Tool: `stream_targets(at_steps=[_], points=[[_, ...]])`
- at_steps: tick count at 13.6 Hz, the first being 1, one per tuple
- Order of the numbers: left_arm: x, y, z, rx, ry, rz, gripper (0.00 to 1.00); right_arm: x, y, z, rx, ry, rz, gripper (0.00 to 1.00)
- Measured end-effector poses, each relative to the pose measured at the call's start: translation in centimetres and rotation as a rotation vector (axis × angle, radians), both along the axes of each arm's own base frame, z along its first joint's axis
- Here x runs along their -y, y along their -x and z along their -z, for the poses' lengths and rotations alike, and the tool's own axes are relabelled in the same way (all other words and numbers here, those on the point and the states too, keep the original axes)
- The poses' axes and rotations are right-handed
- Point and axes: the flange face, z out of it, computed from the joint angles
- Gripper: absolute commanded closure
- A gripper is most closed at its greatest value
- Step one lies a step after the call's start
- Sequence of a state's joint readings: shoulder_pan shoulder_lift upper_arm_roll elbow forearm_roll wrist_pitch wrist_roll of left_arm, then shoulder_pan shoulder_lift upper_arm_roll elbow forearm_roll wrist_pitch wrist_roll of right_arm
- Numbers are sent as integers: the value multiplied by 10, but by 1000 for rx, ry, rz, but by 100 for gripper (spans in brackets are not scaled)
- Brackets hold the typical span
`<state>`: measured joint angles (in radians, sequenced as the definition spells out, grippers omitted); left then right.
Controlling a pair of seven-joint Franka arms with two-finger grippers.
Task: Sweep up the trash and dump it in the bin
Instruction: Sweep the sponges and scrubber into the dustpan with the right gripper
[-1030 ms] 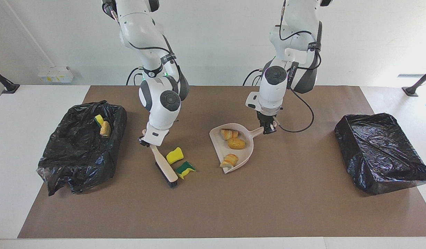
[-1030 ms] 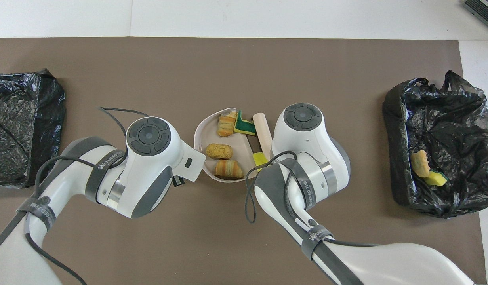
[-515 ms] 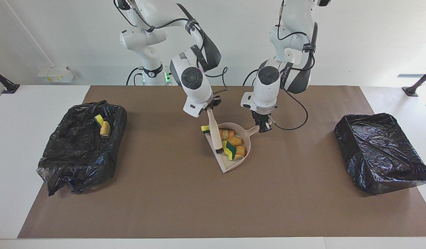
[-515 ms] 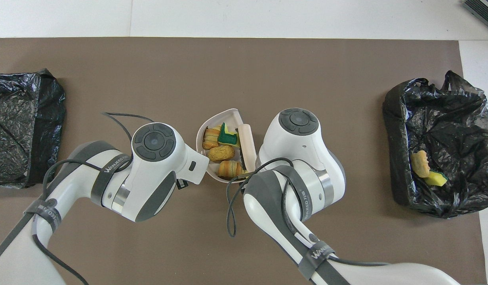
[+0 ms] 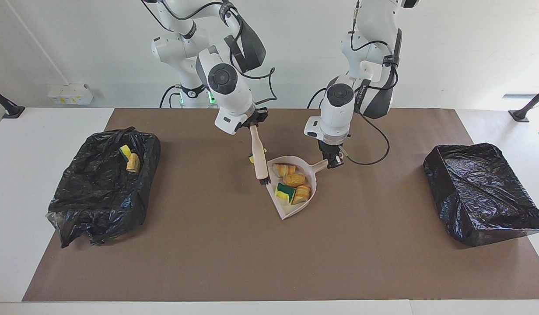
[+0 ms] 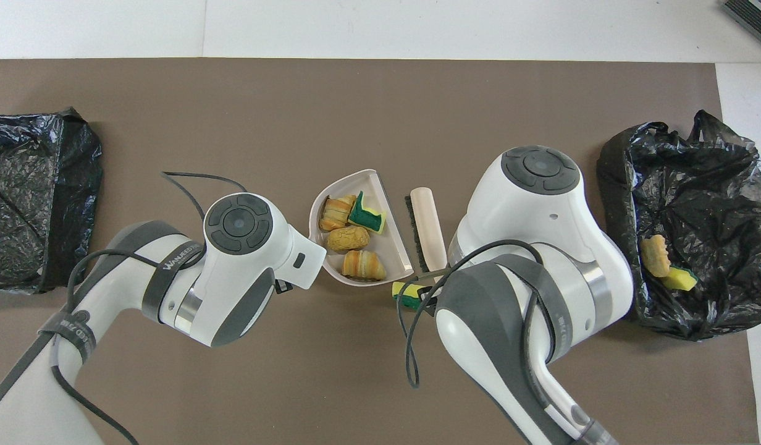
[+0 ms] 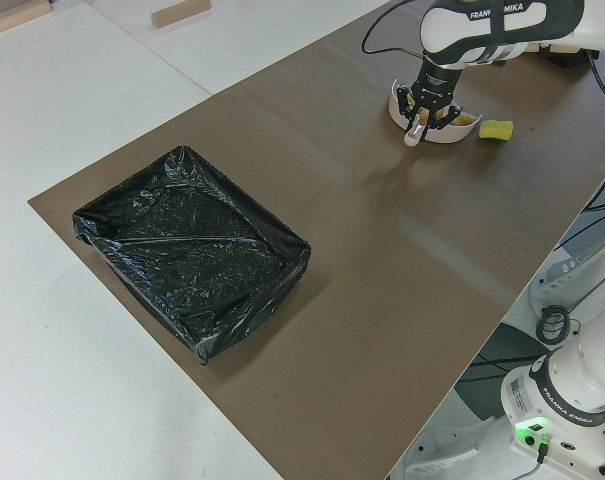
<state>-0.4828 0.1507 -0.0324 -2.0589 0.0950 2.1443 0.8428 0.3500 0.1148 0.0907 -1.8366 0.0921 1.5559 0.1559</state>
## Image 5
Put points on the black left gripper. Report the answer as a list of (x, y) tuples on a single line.
[(331, 148)]

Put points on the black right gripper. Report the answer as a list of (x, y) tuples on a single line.
[(254, 118)]

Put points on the beige hand brush black bristles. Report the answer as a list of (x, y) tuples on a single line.
[(258, 153)]

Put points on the large yellow sponge piece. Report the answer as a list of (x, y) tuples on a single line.
[(251, 156)]

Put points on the golden brown bun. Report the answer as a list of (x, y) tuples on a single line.
[(294, 180)]

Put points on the pale torn bread piece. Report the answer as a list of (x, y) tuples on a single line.
[(302, 194)]

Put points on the orange striped bread roll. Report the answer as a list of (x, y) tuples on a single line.
[(284, 169)]

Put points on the green-topped yellow sponge piece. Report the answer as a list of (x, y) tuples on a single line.
[(285, 192)]

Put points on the beige plastic dustpan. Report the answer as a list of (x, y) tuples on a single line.
[(289, 211)]

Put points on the pale lumpy bread piece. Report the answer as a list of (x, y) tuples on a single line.
[(133, 164)]

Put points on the small yellow sponge wedge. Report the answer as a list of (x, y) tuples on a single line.
[(125, 151)]

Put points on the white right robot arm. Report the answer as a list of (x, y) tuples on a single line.
[(234, 94)]

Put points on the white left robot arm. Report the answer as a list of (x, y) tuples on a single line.
[(335, 118)]

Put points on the smooth black trash bag bin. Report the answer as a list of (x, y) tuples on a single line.
[(484, 197)]

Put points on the crumpled black trash bag bin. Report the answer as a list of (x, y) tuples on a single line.
[(94, 201)]

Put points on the brown table mat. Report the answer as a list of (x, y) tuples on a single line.
[(295, 262)]

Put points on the black stand foot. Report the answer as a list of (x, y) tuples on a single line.
[(521, 115), (13, 111)]

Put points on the white wall power strip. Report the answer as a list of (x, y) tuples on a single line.
[(70, 95)]

